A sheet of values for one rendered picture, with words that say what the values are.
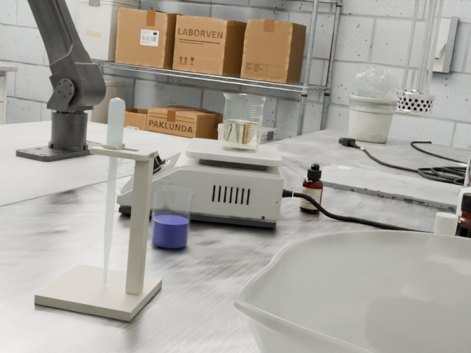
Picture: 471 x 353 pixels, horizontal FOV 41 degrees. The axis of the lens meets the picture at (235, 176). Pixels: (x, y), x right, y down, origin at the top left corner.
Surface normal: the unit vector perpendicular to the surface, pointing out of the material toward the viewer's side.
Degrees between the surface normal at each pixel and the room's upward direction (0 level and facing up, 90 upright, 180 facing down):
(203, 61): 90
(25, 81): 90
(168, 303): 0
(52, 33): 88
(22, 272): 0
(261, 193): 90
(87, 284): 0
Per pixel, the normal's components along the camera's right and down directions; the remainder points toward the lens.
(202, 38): -0.47, 0.11
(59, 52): -0.43, -0.10
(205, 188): 0.00, 0.19
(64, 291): 0.11, -0.98
